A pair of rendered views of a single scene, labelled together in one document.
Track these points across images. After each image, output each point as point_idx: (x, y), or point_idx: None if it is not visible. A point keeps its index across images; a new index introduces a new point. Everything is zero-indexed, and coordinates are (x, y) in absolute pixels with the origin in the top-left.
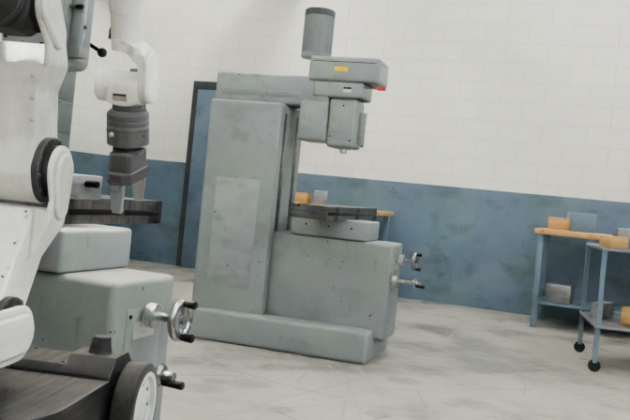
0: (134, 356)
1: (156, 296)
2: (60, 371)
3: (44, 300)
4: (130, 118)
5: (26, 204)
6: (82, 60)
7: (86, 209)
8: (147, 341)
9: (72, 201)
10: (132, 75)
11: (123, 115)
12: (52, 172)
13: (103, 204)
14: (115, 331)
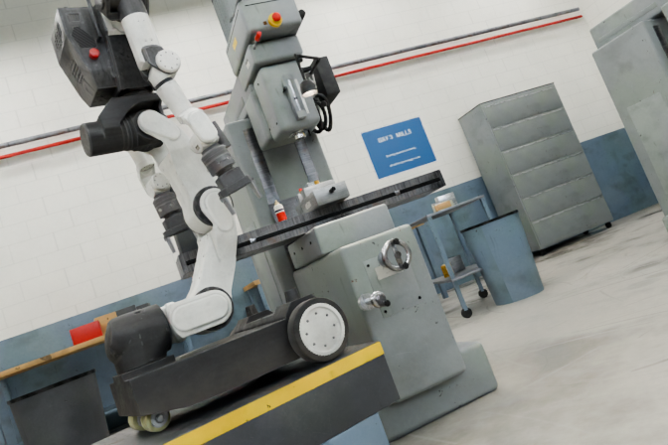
0: (388, 290)
1: None
2: (270, 321)
3: (329, 274)
4: (205, 156)
5: (302, 221)
6: (311, 116)
7: (359, 204)
8: (399, 277)
9: (343, 203)
10: None
11: (202, 157)
12: (202, 208)
13: (375, 195)
14: (357, 279)
